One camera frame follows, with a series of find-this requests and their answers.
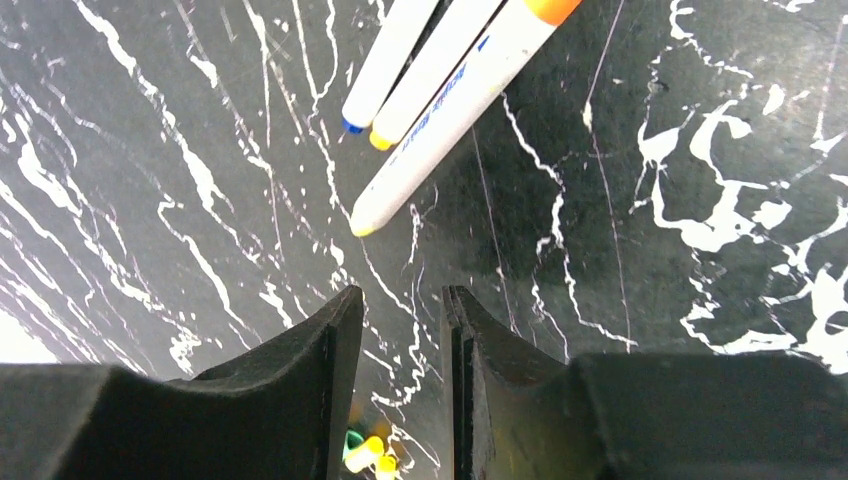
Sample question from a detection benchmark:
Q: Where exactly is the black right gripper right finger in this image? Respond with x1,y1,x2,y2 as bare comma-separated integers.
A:
441,286,847,479

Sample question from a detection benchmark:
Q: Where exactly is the green pen cap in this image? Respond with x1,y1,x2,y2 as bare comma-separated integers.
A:
342,429,365,463

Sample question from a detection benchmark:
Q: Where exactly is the yellow pen cap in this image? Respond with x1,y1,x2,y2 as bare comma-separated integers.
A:
374,455,398,480
343,436,385,474

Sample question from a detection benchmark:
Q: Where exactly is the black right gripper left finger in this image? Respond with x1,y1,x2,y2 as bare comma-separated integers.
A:
1,286,364,479

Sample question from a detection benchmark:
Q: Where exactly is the yellow cap marker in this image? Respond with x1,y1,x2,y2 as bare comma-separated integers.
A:
369,0,502,151
349,0,581,237

